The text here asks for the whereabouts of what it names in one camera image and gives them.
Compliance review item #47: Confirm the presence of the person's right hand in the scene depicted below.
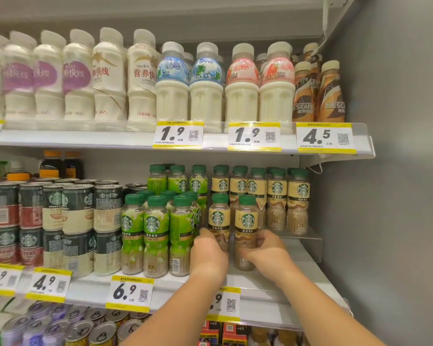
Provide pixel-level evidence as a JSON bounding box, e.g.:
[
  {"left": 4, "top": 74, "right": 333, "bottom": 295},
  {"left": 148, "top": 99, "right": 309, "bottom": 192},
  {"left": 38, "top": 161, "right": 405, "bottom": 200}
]
[{"left": 238, "top": 230, "right": 297, "bottom": 284}]

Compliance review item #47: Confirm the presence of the person's left hand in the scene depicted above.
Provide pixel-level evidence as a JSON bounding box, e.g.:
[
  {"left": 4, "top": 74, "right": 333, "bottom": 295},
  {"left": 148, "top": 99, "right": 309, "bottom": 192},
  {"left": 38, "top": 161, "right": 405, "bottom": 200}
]
[{"left": 189, "top": 228, "right": 229, "bottom": 284}]

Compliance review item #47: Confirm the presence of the cream label coffee drink bottle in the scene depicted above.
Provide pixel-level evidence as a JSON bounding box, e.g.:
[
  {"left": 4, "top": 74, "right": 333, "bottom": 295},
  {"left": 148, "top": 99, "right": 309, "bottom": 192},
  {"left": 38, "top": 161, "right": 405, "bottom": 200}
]
[
  {"left": 233, "top": 195, "right": 260, "bottom": 272},
  {"left": 208, "top": 193, "right": 231, "bottom": 253}
]

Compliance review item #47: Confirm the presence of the person's left forearm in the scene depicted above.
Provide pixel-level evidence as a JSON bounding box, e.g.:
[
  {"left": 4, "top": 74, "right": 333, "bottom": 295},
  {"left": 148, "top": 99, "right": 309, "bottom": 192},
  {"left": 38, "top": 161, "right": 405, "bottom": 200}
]
[{"left": 121, "top": 267, "right": 229, "bottom": 346}]

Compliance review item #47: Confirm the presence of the person's right forearm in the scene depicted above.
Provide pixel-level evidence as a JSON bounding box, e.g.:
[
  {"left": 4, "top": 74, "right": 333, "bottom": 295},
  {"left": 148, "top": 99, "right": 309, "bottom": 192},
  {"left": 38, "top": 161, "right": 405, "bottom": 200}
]
[{"left": 272, "top": 264, "right": 385, "bottom": 346}]

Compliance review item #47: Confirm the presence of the clear plastic shelf riser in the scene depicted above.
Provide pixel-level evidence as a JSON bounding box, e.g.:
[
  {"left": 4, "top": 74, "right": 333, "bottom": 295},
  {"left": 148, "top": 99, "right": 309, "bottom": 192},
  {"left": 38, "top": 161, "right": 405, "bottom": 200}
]
[{"left": 274, "top": 226, "right": 324, "bottom": 264}]

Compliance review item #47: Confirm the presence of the row of cream label bottles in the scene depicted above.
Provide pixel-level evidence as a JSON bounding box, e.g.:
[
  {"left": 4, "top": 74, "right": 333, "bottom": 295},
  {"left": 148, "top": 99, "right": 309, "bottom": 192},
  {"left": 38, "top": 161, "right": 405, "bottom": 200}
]
[{"left": 211, "top": 164, "right": 310, "bottom": 237}]

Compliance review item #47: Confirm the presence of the group of green label bottles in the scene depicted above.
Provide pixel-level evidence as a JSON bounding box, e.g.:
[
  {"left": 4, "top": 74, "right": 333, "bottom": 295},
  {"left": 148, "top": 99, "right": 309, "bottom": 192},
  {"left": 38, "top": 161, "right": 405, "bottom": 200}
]
[{"left": 121, "top": 163, "right": 210, "bottom": 279}]

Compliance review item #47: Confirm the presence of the white shelf board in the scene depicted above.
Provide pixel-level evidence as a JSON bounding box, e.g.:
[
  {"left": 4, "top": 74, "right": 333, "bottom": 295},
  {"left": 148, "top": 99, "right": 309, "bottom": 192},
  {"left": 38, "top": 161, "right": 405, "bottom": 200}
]
[
  {"left": 0, "top": 120, "right": 376, "bottom": 158},
  {"left": 0, "top": 227, "right": 353, "bottom": 332}
]

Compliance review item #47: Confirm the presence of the red drink carton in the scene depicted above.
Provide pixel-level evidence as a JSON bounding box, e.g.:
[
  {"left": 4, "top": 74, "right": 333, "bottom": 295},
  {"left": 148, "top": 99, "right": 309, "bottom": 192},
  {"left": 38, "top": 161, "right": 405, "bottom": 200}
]
[
  {"left": 198, "top": 321, "right": 222, "bottom": 346},
  {"left": 222, "top": 322, "right": 248, "bottom": 346}
]

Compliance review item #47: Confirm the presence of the stack of dark coffee cans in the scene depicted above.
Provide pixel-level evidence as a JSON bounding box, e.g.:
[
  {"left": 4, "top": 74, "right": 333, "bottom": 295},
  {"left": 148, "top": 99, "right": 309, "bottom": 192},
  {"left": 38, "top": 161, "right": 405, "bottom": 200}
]
[{"left": 0, "top": 179, "right": 148, "bottom": 278}]

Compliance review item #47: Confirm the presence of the blue label milk bottle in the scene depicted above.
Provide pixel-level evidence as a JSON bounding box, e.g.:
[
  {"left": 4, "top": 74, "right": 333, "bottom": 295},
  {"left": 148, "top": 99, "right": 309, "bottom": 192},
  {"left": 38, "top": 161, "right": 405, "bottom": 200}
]
[
  {"left": 155, "top": 42, "right": 190, "bottom": 131},
  {"left": 189, "top": 42, "right": 224, "bottom": 134}
]

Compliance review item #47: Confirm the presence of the pink label milk bottle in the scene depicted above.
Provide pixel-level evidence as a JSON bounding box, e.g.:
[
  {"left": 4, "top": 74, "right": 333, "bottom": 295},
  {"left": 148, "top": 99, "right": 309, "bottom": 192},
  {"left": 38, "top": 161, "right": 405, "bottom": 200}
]
[
  {"left": 259, "top": 42, "right": 296, "bottom": 134},
  {"left": 224, "top": 43, "right": 260, "bottom": 134}
]

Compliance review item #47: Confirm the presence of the brown coffee bottle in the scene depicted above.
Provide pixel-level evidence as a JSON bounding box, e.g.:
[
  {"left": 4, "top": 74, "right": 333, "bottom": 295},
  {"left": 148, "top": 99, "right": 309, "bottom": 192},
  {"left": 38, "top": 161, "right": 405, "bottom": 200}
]
[
  {"left": 303, "top": 43, "right": 323, "bottom": 74},
  {"left": 292, "top": 61, "right": 319, "bottom": 123},
  {"left": 315, "top": 60, "right": 346, "bottom": 123}
]

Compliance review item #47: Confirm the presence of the dark bottle with orange cap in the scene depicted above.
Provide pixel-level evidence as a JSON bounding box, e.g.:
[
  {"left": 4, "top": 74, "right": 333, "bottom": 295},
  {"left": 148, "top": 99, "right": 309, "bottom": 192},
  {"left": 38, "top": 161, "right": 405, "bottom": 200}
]
[
  {"left": 39, "top": 150, "right": 63, "bottom": 179},
  {"left": 62, "top": 151, "right": 84, "bottom": 180}
]

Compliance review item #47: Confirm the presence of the group of silver top cans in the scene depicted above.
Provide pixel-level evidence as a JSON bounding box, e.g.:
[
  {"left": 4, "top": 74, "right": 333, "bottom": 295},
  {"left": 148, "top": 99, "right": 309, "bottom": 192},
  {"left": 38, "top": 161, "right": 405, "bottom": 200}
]
[{"left": 0, "top": 301, "right": 153, "bottom": 346}]

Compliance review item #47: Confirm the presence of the white cap orange label bottle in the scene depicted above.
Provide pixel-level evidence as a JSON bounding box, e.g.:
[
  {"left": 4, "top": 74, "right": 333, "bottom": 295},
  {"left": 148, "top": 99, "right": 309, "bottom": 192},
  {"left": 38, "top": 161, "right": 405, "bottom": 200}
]
[{"left": 6, "top": 160, "right": 32, "bottom": 183}]

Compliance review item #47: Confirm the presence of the row of tall white milk bottles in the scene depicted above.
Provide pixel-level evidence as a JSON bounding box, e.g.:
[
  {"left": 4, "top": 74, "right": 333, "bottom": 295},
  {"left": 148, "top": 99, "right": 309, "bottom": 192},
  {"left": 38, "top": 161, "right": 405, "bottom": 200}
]
[{"left": 0, "top": 27, "right": 162, "bottom": 132}]

